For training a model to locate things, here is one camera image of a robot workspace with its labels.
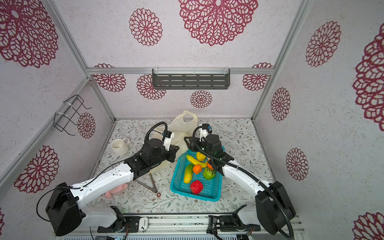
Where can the white ceramic mug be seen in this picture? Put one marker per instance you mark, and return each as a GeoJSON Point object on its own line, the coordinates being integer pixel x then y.
{"type": "Point", "coordinates": [120, 146]}

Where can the green apple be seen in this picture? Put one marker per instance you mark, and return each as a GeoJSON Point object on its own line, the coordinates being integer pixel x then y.
{"type": "Point", "coordinates": [208, 173]}

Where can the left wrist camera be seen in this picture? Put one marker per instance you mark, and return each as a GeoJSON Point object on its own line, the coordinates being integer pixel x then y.
{"type": "Point", "coordinates": [167, 139]}

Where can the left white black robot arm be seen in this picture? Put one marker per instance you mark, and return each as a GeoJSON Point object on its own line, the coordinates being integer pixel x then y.
{"type": "Point", "coordinates": [67, 208]}

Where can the grey wall shelf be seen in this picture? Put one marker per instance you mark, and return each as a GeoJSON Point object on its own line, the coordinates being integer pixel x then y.
{"type": "Point", "coordinates": [191, 80]}

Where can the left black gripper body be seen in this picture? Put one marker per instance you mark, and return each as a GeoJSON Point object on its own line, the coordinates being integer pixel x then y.
{"type": "Point", "coordinates": [169, 155]}

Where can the yellow green corn cob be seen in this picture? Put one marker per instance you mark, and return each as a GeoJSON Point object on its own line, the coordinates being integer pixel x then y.
{"type": "Point", "coordinates": [188, 174]}

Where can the orange tangerine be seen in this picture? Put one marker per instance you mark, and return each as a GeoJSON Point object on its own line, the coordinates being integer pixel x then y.
{"type": "Point", "coordinates": [197, 169]}

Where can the red apple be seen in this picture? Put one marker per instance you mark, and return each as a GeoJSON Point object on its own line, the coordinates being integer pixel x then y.
{"type": "Point", "coordinates": [196, 187]}

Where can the teal plastic basket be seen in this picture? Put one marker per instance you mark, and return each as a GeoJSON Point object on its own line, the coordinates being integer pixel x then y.
{"type": "Point", "coordinates": [211, 188]}

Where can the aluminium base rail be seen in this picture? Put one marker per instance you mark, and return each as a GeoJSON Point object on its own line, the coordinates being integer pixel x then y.
{"type": "Point", "coordinates": [173, 224]}

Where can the yellow banana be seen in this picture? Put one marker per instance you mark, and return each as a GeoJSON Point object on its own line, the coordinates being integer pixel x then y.
{"type": "Point", "coordinates": [195, 162]}

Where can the metal tongs red tips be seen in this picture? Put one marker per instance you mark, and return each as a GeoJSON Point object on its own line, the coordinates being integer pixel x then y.
{"type": "Point", "coordinates": [152, 188]}

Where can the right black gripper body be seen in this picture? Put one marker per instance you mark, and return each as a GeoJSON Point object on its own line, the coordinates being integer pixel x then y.
{"type": "Point", "coordinates": [198, 145]}

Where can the black wire wall rack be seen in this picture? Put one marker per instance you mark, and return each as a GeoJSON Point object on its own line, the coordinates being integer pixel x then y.
{"type": "Point", "coordinates": [63, 119]}

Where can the cream printed plastic bag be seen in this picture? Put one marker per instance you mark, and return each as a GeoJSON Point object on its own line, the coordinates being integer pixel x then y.
{"type": "Point", "coordinates": [182, 126]}

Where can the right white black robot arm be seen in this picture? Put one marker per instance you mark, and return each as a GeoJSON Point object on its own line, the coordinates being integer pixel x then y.
{"type": "Point", "coordinates": [273, 208]}

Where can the yellow lemon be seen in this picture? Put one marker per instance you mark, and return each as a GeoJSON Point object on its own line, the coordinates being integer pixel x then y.
{"type": "Point", "coordinates": [200, 157]}

